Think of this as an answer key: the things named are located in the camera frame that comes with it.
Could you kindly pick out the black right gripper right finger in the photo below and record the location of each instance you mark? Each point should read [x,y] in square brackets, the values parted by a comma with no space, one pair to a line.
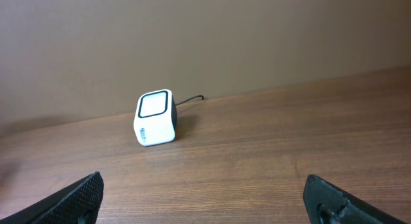
[327,203]

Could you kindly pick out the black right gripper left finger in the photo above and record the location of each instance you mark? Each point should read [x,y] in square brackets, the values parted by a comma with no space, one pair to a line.
[77,203]

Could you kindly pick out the white cube barcode scanner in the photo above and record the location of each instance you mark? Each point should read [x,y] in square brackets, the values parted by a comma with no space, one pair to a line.
[155,120]

